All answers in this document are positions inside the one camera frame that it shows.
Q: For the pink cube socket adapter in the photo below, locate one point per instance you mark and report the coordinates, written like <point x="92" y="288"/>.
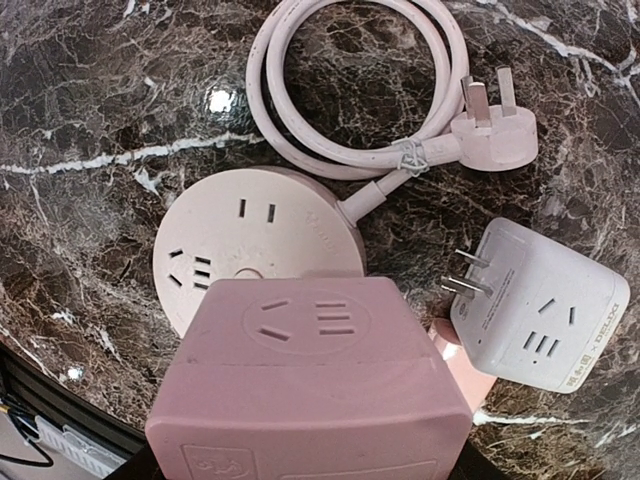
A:
<point x="307" y="379"/>

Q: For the small pink plug adapter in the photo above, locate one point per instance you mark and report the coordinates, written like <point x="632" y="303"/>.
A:
<point x="474" y="385"/>

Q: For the white slotted cable duct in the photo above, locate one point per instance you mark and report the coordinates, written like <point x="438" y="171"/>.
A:
<point x="79" y="448"/>

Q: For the white cube socket adapter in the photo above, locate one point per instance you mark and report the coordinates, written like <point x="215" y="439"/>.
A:
<point x="533" y="311"/>

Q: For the pink round power socket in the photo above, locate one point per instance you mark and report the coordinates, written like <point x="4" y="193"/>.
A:
<point x="252" y="223"/>

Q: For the black front frame rail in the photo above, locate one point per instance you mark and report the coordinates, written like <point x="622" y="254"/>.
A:
<point x="25" y="387"/>

